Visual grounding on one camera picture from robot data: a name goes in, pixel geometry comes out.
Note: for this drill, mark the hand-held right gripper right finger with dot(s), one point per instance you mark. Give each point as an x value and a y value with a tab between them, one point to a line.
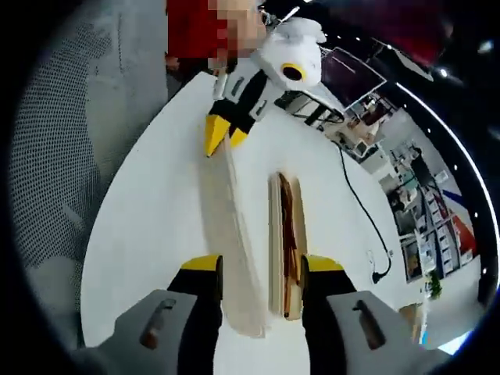
328	312

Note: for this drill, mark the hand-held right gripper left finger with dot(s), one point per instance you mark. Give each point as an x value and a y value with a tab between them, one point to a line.
195	312

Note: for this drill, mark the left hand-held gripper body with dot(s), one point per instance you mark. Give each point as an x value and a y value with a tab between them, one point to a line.
297	47

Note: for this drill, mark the cream cutlery case lid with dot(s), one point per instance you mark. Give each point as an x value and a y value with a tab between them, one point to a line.
234	234

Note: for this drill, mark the brown wooden spoon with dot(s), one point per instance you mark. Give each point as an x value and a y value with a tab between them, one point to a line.
287	195

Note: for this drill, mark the white laptop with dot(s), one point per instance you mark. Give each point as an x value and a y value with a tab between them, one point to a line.
351	76

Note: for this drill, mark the green potted plant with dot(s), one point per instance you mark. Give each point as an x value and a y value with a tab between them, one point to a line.
435	287

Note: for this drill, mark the storage shelving with white bins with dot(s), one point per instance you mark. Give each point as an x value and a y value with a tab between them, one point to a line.
437	234

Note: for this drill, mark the grey mesh office chair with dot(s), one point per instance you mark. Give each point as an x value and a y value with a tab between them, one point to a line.
58	176

